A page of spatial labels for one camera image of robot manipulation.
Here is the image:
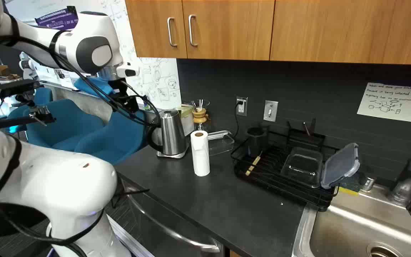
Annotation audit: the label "whiteboard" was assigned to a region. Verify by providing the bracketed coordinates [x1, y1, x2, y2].
[5, 0, 182, 110]

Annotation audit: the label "row of blue chairs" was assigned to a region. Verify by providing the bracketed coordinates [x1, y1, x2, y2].
[7, 76, 149, 165]

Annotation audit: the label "stainless steel electric kettle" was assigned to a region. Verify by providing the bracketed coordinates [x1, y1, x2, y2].
[146, 109, 190, 160]

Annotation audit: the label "pale green tissue box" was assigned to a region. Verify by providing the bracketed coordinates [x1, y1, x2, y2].
[176, 105, 195, 137]

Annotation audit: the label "glass pour-over coffee maker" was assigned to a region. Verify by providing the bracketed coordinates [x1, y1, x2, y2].
[191, 100, 212, 133]

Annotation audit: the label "narrow wooden cabinet door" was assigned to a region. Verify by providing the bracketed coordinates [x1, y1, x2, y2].
[125, 0, 188, 60]

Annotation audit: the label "white paper towel roll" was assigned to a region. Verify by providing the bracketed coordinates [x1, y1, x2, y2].
[190, 130, 211, 177]

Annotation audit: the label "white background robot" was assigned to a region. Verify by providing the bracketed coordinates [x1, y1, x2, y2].
[19, 51, 40, 82]

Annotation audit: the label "clear glass food container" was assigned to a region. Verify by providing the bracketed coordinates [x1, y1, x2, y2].
[207, 130, 235, 157]
[280, 147, 324, 188]

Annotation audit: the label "purple poster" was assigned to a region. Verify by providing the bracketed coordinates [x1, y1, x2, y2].
[35, 6, 79, 31]

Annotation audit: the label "stainless steel dishwasher door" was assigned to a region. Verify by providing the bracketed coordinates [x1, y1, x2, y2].
[122, 178, 225, 257]

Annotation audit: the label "medium wooden cabinet door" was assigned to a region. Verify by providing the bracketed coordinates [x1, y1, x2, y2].
[182, 0, 276, 61]

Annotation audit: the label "black cup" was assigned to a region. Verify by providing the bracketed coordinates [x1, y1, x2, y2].
[245, 126, 269, 158]

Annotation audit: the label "black utensils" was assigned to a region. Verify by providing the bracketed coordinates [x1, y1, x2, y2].
[302, 119, 317, 137]

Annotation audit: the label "grey plastic container lid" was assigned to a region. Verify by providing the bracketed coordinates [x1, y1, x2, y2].
[320, 142, 361, 190]

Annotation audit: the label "wide wooden cabinet door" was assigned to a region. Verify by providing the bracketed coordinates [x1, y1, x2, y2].
[269, 0, 411, 66]

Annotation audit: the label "yellow and green sponge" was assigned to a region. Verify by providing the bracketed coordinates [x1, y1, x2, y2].
[337, 174, 362, 197]

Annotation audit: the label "stainless steel sink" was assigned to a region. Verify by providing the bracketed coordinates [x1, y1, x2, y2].
[292, 183, 411, 257]

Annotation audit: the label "handwritten paper note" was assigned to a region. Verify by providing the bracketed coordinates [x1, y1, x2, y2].
[357, 82, 411, 123]

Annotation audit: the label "silver cabinet door handle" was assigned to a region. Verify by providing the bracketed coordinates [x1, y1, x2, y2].
[167, 16, 178, 48]
[188, 14, 199, 47]

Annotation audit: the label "camera on mount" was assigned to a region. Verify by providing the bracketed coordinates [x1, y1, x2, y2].
[0, 79, 57, 130]

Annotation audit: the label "black cable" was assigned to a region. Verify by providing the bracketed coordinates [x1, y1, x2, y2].
[233, 101, 244, 140]

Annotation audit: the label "white wall socket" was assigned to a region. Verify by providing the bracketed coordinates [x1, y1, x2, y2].
[235, 96, 248, 117]

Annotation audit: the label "silver dishwasher door handle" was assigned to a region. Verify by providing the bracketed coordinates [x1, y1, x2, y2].
[127, 193, 222, 253]

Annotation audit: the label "wooden handled utensil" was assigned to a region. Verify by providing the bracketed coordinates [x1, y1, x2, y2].
[244, 151, 263, 177]

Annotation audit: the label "white switch plate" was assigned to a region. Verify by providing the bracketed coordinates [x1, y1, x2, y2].
[263, 100, 279, 122]

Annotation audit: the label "black wire dish rack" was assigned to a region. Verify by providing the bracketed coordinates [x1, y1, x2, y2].
[230, 121, 339, 212]

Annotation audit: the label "wooden wall cabinet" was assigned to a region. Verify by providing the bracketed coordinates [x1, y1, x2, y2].
[125, 0, 411, 66]

